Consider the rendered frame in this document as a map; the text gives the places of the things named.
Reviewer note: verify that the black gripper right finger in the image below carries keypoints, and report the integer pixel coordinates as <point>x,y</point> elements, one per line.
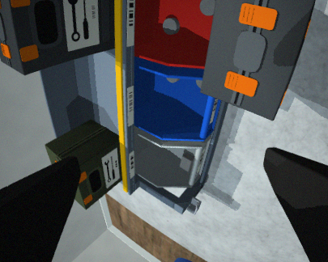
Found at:
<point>301,186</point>

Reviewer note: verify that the yellow flat bar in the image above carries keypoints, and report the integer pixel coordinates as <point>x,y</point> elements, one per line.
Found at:
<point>119,81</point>

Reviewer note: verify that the olive green tool case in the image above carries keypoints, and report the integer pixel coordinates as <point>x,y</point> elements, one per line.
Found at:
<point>98,152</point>

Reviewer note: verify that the grey open bin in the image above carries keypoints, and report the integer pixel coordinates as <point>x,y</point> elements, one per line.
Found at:
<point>161,166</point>

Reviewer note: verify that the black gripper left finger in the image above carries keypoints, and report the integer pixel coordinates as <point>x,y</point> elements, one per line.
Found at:
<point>34,210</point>

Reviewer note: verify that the blue open bin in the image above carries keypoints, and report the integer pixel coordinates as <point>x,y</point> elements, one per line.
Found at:
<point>172,111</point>

